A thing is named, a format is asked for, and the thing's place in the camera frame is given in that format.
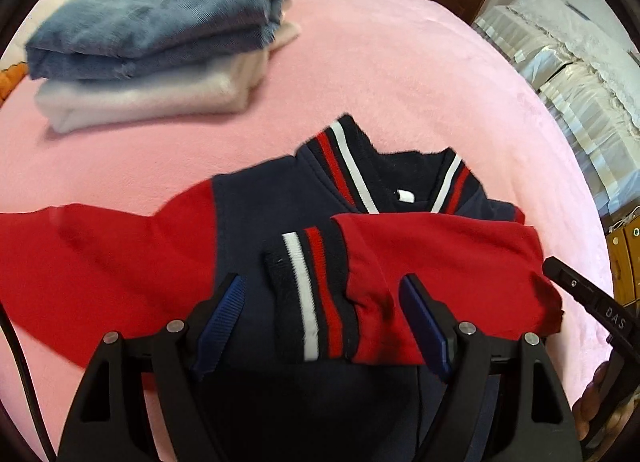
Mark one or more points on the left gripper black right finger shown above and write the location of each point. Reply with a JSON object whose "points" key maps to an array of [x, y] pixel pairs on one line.
{"points": [[503, 400]]}

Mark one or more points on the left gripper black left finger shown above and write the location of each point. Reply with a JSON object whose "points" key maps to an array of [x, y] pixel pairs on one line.
{"points": [[108, 420]]}

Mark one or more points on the navy and red varsity jacket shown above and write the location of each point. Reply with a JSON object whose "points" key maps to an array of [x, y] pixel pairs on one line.
{"points": [[321, 365]]}

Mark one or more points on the person's right hand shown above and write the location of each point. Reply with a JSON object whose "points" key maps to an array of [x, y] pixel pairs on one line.
{"points": [[588, 405]]}

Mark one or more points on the wooden drawer cabinet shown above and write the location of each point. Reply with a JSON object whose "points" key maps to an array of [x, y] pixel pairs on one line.
{"points": [[623, 249]]}

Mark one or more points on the pink fleece bed blanket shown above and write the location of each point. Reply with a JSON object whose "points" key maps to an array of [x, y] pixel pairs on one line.
{"points": [[389, 138]]}

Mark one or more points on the folded cream pink sweater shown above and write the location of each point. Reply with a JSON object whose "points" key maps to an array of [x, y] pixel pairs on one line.
{"points": [[217, 86]]}

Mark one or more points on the pink pillow with orange print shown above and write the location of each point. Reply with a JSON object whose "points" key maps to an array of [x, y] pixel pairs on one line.
{"points": [[13, 61]]}

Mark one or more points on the folded blue denim garment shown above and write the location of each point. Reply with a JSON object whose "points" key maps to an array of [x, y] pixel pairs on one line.
{"points": [[120, 39]]}

